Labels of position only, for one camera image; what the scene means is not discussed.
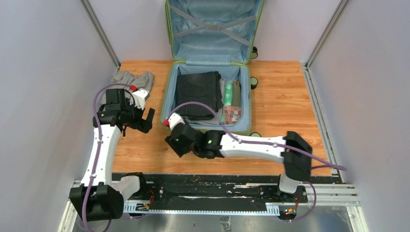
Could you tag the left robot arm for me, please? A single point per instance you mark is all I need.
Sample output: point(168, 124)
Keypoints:
point(97, 197)

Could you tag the amber bottle black cap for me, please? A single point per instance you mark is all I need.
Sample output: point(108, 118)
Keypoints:
point(236, 97)

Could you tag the grey cloth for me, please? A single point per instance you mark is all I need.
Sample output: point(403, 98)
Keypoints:
point(214, 120)

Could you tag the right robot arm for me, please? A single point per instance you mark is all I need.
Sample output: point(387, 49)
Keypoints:
point(290, 150)

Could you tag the green suitcase wheel front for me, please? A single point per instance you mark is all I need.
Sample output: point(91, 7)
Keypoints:
point(255, 134)

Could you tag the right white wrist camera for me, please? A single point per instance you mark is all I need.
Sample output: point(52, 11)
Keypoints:
point(173, 120)

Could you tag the eyeshadow palette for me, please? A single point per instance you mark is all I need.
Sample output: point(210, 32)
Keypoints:
point(231, 114)

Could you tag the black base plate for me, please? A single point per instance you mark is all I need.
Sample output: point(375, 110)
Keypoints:
point(215, 192)

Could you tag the green suitcase wheel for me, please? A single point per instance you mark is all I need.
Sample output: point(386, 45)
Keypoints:
point(254, 53)
point(253, 82)
point(255, 134)

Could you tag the green suitcase wheel middle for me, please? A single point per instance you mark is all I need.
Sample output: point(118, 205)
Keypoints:
point(253, 82)

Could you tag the green suitcase wheel rear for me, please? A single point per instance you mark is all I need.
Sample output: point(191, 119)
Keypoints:
point(254, 53)

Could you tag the green white patterned cloth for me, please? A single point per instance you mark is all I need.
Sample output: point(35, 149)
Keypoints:
point(228, 98)

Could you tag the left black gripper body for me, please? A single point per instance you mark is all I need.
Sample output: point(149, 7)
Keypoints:
point(132, 113)

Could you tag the green suitcase blue lining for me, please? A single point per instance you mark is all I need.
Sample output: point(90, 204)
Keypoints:
point(212, 35)

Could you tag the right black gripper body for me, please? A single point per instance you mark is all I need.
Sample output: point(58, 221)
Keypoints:
point(180, 148)

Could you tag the black cloth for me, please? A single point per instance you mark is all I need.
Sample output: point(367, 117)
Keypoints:
point(199, 87)

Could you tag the aluminium frame rail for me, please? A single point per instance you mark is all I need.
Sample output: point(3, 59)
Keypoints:
point(332, 206)

